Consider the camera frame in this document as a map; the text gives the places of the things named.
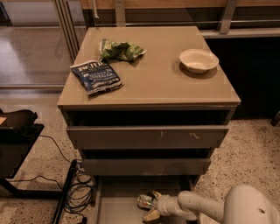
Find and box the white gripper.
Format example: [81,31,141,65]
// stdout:
[143,191,179,222]

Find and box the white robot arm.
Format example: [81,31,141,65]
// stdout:
[137,185,280,224]

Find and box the grey middle drawer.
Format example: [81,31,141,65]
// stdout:
[81,158,211,176]

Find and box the grey drawer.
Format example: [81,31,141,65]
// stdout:
[81,158,211,176]
[94,176,199,224]
[66,125,228,150]

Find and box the grey bottom drawer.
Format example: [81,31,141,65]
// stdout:
[94,176,199,224]

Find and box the grey top drawer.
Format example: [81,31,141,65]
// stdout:
[66,125,228,150]

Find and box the grey drawer cabinet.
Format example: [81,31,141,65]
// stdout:
[57,26,242,179]

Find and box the blue vinegar chip bag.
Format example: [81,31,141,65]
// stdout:
[70,59,123,95]

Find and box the white bowl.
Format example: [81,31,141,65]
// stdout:
[179,49,219,74]

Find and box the black side table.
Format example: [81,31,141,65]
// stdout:
[0,109,77,224]

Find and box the green crumpled chip bag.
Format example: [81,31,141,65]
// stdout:
[99,38,146,62]

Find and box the black cable bundle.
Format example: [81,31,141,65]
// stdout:
[5,134,97,224]

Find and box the metal railing frame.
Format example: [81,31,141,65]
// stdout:
[50,0,280,59]

